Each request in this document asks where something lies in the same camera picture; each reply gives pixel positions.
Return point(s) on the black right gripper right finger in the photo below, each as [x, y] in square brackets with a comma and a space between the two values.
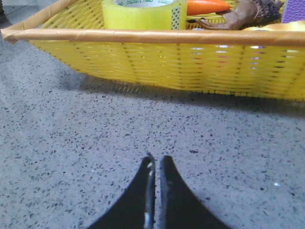
[181, 209]

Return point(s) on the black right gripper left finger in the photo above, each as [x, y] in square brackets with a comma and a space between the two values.
[135, 207]

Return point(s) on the orange toy carrot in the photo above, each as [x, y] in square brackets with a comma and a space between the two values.
[197, 7]

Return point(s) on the brown toy animal figure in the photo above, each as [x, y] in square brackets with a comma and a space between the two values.
[246, 12]

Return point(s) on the yellow clear tape roll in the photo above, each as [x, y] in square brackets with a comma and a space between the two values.
[144, 14]

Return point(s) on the yellow shiny object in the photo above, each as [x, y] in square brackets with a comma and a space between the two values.
[290, 26]

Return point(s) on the purple foam block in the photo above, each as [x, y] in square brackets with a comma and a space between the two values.
[294, 11]

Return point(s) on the yellow woven basket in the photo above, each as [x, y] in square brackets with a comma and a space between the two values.
[266, 64]

